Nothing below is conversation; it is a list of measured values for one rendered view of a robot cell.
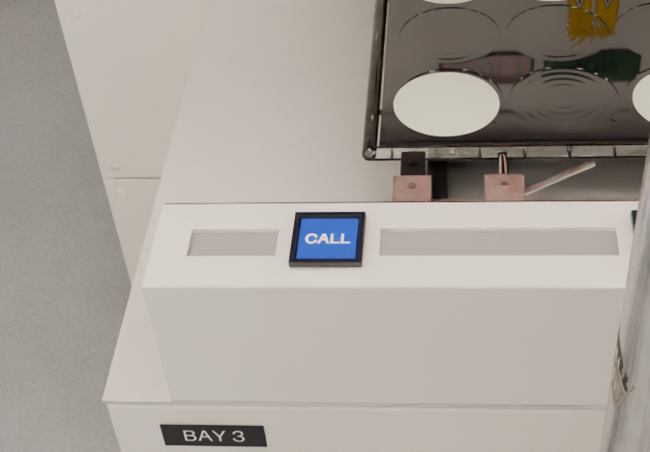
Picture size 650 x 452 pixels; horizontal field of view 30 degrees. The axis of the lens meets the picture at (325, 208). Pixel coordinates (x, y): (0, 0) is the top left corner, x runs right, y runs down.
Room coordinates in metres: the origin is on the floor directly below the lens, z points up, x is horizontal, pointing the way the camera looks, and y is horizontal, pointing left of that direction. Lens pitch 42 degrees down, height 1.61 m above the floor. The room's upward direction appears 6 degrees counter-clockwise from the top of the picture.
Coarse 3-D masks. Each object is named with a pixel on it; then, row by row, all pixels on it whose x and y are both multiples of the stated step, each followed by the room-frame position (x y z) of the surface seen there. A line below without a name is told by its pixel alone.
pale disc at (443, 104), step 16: (416, 80) 0.95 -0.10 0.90; (432, 80) 0.95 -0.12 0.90; (448, 80) 0.94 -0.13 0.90; (464, 80) 0.94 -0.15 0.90; (480, 80) 0.94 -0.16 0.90; (400, 96) 0.93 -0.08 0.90; (416, 96) 0.92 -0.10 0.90; (432, 96) 0.92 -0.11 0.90; (448, 96) 0.92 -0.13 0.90; (464, 96) 0.92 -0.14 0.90; (480, 96) 0.91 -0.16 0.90; (496, 96) 0.91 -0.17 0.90; (400, 112) 0.90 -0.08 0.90; (416, 112) 0.90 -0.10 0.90; (432, 112) 0.90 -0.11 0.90; (448, 112) 0.89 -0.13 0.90; (464, 112) 0.89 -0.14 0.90; (480, 112) 0.89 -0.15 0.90; (496, 112) 0.89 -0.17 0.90; (416, 128) 0.88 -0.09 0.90; (432, 128) 0.87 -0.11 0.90; (448, 128) 0.87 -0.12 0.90; (464, 128) 0.87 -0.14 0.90; (480, 128) 0.87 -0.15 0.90
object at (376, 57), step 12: (384, 0) 1.09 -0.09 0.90; (384, 12) 1.07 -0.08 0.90; (372, 24) 1.06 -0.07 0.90; (384, 24) 1.05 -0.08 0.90; (372, 36) 1.03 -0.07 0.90; (384, 36) 1.03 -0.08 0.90; (372, 48) 1.01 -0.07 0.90; (372, 60) 0.99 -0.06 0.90; (372, 72) 0.97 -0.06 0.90; (372, 84) 0.95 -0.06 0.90; (372, 108) 0.91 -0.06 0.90; (372, 120) 0.89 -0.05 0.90; (372, 132) 0.88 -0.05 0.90; (372, 144) 0.86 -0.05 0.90
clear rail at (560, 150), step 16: (480, 144) 0.84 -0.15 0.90; (496, 144) 0.84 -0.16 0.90; (512, 144) 0.84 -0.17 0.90; (528, 144) 0.83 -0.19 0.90; (544, 144) 0.83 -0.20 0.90; (560, 144) 0.83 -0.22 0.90; (576, 144) 0.83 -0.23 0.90; (592, 144) 0.82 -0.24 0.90; (608, 144) 0.82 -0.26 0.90; (624, 144) 0.82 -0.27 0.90; (640, 144) 0.82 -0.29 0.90; (384, 160) 0.84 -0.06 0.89; (432, 160) 0.84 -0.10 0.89; (448, 160) 0.84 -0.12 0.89; (464, 160) 0.84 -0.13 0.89
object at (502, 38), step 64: (512, 0) 1.07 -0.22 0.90; (576, 0) 1.06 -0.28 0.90; (640, 0) 1.04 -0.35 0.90; (448, 64) 0.97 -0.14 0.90; (512, 64) 0.96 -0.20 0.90; (576, 64) 0.95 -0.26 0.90; (640, 64) 0.94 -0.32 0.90; (384, 128) 0.88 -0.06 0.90; (512, 128) 0.86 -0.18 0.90; (576, 128) 0.85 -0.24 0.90; (640, 128) 0.84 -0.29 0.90
